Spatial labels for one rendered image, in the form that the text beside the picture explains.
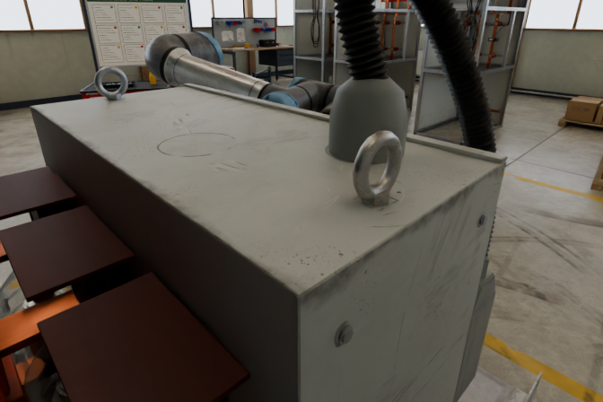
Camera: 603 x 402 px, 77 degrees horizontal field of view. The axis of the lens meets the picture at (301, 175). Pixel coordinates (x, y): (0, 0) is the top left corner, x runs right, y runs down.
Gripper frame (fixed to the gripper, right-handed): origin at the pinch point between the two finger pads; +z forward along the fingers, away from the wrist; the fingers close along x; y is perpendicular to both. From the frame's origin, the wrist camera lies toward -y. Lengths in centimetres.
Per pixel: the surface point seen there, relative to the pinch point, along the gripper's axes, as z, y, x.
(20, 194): 33.5, 10.3, 19.1
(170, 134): 24.2, -5.3, 23.7
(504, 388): 0, -40, -40
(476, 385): 2, -36, -39
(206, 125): 20.2, -6.0, 22.6
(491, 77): -539, 22, -203
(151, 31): -372, 514, -91
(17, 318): 41.7, -0.8, 15.0
